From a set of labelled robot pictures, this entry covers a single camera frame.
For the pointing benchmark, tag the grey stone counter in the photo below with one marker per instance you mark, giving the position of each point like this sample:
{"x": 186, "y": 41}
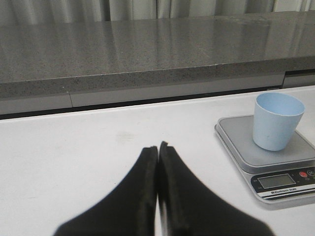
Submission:
{"x": 60, "y": 66}

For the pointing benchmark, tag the grey curtain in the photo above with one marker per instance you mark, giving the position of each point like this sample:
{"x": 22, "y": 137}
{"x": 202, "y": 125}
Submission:
{"x": 34, "y": 12}

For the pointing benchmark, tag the light blue plastic cup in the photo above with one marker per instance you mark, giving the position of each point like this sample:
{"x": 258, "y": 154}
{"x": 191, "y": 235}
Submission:
{"x": 276, "y": 116}

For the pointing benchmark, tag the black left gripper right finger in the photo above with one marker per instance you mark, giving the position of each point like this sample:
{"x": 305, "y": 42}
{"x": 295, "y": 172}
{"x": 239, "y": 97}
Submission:
{"x": 189, "y": 208}

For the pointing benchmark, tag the silver digital kitchen scale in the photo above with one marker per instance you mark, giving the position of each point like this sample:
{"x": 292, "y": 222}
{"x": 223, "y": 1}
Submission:
{"x": 279, "y": 179}

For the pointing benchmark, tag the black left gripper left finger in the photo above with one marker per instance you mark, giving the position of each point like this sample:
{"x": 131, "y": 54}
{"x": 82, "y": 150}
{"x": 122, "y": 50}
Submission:
{"x": 128, "y": 210}

